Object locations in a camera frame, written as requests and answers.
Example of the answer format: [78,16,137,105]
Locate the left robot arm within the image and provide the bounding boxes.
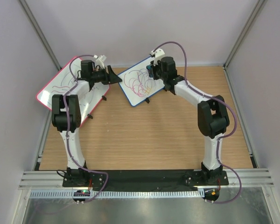
[51,56,122,187]

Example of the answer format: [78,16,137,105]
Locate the aluminium rail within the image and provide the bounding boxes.
[18,168,274,189]

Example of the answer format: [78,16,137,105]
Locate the blue board wire stand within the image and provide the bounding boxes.
[144,86,167,104]

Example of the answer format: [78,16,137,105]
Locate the pink board wire stand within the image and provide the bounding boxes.
[87,95,107,119]

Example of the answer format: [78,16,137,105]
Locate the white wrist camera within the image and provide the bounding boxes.
[93,55,106,69]
[150,48,165,66]

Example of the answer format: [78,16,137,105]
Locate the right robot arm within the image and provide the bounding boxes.
[146,56,230,185]

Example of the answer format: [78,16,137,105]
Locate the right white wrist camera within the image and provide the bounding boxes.
[150,48,165,66]

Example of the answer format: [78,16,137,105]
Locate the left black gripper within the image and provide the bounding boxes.
[91,66,122,85]

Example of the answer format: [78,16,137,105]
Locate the left corner aluminium post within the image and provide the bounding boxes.
[18,0,62,70]

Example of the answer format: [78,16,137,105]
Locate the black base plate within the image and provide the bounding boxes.
[57,168,229,191]

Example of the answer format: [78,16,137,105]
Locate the blue framed whiteboard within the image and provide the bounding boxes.
[118,57,164,106]

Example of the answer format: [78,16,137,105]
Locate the corner aluminium post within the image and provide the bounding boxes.
[223,0,267,70]
[18,0,62,70]

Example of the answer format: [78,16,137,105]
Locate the slotted cable duct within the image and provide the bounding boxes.
[29,189,204,199]

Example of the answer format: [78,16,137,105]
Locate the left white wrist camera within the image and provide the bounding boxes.
[93,55,106,69]

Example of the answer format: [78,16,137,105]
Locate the right corner aluminium post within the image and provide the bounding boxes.
[223,0,267,70]

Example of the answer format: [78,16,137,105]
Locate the pink framed whiteboard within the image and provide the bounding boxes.
[36,58,110,123]

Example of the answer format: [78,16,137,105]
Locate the blue whiteboard eraser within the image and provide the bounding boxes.
[146,65,152,74]

